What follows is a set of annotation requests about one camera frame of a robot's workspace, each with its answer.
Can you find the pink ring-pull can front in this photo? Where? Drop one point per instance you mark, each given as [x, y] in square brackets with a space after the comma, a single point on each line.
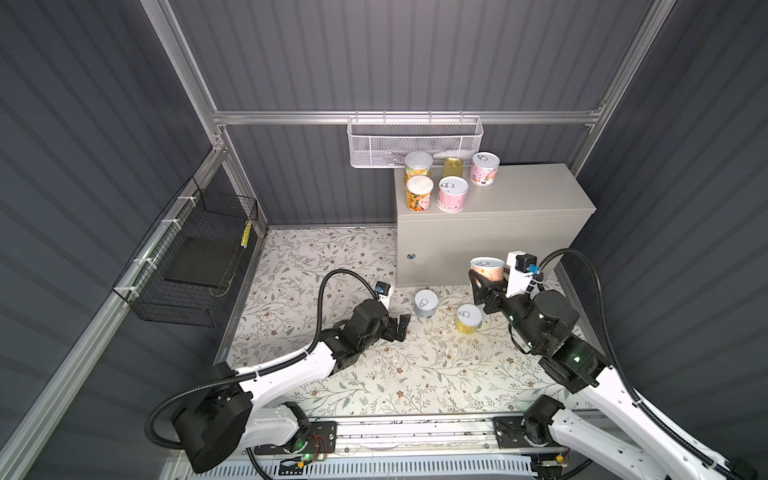
[452, 193]

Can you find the orange label plastic-lid can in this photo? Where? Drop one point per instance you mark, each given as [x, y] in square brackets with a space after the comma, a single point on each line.
[418, 193]

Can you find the white wire basket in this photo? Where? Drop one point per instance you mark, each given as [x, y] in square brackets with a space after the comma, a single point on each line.
[378, 142]

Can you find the green yellow plastic-lid can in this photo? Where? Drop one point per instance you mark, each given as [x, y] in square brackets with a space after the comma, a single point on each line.
[417, 163]

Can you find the yellow black pen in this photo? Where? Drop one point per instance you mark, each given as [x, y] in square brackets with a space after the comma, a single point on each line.
[245, 237]

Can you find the beige metal cabinet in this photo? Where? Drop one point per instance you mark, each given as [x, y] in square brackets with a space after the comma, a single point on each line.
[536, 209]

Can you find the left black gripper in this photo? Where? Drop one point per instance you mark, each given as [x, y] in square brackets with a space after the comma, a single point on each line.
[390, 333]

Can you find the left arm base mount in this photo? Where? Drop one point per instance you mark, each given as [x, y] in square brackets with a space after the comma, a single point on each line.
[318, 438]

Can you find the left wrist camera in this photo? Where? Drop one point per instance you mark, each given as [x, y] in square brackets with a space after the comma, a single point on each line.
[384, 293]

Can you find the teal label can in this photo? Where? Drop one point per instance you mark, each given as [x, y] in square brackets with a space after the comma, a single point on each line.
[426, 303]

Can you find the pink label can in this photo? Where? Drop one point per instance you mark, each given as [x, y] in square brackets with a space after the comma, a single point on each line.
[484, 168]

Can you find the black pad in basket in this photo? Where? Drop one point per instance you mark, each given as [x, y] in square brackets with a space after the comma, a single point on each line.
[203, 262]

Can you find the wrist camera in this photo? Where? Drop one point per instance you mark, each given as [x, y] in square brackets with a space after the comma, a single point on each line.
[384, 293]
[524, 273]

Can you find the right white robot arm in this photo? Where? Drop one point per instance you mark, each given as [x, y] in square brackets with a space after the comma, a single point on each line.
[652, 447]

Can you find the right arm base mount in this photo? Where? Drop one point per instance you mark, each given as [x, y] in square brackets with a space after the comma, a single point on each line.
[510, 433]

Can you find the salmon label can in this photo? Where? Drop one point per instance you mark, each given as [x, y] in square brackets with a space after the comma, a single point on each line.
[489, 267]

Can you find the yellow label ring-pull can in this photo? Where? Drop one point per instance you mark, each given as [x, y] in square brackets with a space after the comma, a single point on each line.
[468, 319]

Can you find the black wire basket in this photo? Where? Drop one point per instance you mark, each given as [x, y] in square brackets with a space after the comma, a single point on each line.
[207, 214]

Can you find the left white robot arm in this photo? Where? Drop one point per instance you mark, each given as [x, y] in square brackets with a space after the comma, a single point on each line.
[214, 422]

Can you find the gold rectangular tin can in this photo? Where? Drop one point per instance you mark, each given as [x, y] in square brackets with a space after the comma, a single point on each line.
[453, 167]

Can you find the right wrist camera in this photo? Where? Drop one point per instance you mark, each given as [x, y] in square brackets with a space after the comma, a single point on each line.
[524, 273]

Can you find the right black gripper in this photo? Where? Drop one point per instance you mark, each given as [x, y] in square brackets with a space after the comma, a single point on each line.
[497, 293]

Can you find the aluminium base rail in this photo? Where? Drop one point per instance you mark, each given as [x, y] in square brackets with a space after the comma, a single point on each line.
[427, 436]

